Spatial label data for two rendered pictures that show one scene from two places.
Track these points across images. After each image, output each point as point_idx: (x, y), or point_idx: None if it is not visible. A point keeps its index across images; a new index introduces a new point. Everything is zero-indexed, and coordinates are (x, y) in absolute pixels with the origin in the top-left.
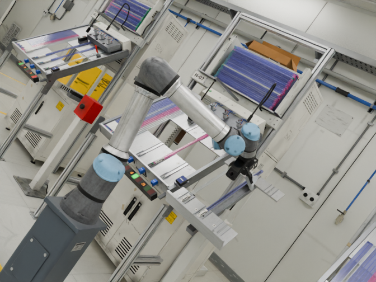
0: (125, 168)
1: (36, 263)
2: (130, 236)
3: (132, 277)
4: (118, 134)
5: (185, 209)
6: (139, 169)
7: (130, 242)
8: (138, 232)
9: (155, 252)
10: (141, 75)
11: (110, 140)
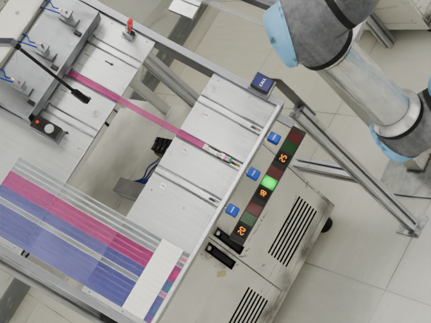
0: (257, 209)
1: None
2: (267, 238)
3: (320, 213)
4: (396, 91)
5: (358, 31)
6: (256, 177)
7: (275, 234)
8: (261, 221)
9: (287, 175)
10: (371, 12)
11: (399, 113)
